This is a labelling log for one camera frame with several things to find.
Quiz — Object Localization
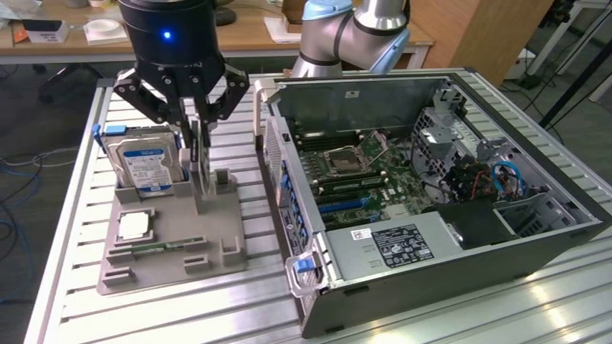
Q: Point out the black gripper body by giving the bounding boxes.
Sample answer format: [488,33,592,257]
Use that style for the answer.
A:
[117,0,227,100]

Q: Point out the blue floor cable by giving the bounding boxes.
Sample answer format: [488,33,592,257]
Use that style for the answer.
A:
[0,157,43,305]

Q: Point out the green graphics card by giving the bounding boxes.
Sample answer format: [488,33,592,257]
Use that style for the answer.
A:
[177,98,215,201]

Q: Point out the grey parts rack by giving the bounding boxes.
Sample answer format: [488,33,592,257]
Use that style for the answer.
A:
[96,146,249,297]

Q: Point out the brown cardboard box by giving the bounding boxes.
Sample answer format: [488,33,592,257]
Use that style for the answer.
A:
[280,0,309,26]

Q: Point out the silver chipset heatsink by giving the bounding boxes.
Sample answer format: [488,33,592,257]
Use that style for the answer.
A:
[381,205,413,220]

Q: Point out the grey power supply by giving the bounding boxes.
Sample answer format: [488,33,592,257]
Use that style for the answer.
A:
[324,211,468,284]

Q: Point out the black stand pole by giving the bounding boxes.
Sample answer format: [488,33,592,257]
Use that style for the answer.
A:
[537,0,612,130]

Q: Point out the white floor cable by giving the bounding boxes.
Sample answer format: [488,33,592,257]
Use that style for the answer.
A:
[0,145,80,169]

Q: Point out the RAM stick with white label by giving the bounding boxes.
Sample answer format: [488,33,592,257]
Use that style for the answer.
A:
[316,176,387,197]

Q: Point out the green motherboard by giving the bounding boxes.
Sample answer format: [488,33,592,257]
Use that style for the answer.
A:
[289,121,448,232]

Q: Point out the green RAM stick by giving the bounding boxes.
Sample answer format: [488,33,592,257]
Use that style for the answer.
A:
[131,240,188,256]

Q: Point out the silver disk bay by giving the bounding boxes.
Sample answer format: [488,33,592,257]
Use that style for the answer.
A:
[492,191,587,240]

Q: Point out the black plastic shroud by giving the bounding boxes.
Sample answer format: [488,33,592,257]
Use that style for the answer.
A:
[437,199,521,251]

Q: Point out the black lamp base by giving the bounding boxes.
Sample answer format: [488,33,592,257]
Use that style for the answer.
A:
[217,6,239,27]

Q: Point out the white square dish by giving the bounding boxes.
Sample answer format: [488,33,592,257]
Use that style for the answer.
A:
[83,19,131,47]

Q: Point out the wooden desk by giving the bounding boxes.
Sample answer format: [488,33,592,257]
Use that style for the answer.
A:
[0,0,437,67]

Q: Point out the metal socket cover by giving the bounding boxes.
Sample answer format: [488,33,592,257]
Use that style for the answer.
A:
[357,129,389,169]

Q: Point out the black office chair base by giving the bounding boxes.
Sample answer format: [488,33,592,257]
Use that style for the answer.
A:
[36,63,104,105]

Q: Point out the blue expansion slot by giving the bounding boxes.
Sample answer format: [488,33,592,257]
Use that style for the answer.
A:
[317,199,365,215]

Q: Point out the silver perforated drive cage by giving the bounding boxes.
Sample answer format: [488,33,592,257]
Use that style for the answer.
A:
[411,80,479,171]

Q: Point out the red wire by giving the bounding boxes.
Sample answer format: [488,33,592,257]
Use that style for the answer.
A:
[471,171,485,201]

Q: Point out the black wire bundle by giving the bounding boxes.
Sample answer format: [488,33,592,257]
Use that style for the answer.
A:
[439,157,496,204]

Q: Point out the white drawer unit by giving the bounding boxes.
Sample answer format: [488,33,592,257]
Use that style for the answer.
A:
[505,46,541,85]

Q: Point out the open dark PC case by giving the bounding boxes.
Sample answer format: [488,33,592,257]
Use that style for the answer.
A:
[252,67,609,340]

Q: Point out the silver CPU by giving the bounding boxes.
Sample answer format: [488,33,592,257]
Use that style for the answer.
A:
[116,214,151,242]

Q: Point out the white papers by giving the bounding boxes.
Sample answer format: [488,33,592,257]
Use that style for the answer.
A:
[264,16,307,44]

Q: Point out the white desk frame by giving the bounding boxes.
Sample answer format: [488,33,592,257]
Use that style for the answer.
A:
[528,0,612,103]

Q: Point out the wooden cabinet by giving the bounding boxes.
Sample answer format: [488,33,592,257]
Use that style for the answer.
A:
[408,0,556,87]

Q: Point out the white box with black lid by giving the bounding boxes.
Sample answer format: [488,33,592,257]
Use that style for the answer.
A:
[21,19,71,44]

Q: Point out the clear plastic bag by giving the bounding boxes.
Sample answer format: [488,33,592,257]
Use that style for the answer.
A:
[0,0,44,28]

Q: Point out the hard disk with blue caddy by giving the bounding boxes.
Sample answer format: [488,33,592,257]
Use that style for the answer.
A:
[89,121,185,198]

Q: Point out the blue wire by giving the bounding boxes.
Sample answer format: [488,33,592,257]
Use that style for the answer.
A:
[491,161,529,201]

